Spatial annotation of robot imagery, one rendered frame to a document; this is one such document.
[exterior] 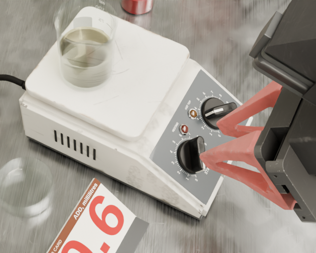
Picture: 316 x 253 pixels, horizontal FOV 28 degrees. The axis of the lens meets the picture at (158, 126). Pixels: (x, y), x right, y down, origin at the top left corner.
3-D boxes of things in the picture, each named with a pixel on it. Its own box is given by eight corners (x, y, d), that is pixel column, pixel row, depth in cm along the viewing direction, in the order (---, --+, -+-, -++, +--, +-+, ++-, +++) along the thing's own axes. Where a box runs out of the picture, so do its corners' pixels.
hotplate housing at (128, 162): (250, 126, 67) (267, 81, 61) (201, 226, 60) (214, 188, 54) (68, 45, 71) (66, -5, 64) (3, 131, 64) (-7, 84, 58)
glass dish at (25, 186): (23, 229, 59) (20, 219, 57) (-16, 192, 60) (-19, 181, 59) (66, 192, 61) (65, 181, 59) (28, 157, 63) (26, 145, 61)
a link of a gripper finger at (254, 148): (169, 154, 47) (277, 151, 41) (206, 86, 51) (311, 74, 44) (213, 209, 51) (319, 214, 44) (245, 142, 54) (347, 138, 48)
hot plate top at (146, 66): (192, 54, 62) (194, 48, 61) (137, 146, 55) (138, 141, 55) (86, 8, 64) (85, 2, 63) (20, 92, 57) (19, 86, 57)
